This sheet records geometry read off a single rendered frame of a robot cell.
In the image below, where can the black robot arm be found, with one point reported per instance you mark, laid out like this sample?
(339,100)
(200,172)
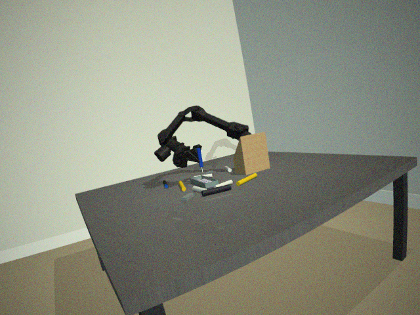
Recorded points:
(167,141)

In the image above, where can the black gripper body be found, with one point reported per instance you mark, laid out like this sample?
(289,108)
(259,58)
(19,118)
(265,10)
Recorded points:
(179,151)

